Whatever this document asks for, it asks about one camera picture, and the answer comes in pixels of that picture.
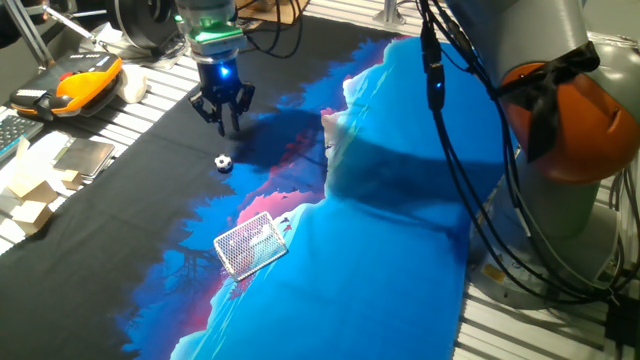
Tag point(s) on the printed forest landscape cloth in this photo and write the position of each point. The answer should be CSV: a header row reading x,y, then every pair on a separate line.
x,y
375,275

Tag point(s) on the black computer keyboard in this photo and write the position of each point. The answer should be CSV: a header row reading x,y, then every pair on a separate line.
x,y
15,131

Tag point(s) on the aluminium frame post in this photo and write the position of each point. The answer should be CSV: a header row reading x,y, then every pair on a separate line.
x,y
27,32
389,12

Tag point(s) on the flat brown cardboard sheet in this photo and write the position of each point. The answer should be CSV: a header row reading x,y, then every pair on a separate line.
x,y
272,11

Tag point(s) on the small wooden block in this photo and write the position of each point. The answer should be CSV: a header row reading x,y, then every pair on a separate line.
x,y
71,180

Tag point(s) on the white paper sheet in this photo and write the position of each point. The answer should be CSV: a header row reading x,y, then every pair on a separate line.
x,y
39,156

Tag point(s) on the white mesh toy goal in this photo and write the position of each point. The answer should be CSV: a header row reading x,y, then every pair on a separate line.
x,y
250,245

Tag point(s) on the small black white soccer ball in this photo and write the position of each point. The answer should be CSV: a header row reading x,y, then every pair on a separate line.
x,y
223,162

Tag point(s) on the black round drum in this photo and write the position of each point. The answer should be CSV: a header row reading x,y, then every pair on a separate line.
x,y
140,22

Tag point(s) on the grey flat metal plate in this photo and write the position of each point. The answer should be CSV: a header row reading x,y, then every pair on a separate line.
x,y
85,156

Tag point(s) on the wrist camera mount plate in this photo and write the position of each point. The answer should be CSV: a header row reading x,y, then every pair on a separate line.
x,y
217,39

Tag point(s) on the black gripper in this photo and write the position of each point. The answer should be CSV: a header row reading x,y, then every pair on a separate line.
x,y
220,80

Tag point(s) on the orange black teach pendant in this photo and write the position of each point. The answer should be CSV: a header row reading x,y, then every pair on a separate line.
x,y
80,85

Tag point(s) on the wooden cube block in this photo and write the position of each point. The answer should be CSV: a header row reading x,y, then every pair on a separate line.
x,y
30,216
35,191

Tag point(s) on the white rounded plastic object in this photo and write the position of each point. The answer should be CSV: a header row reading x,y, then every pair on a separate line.
x,y
132,84

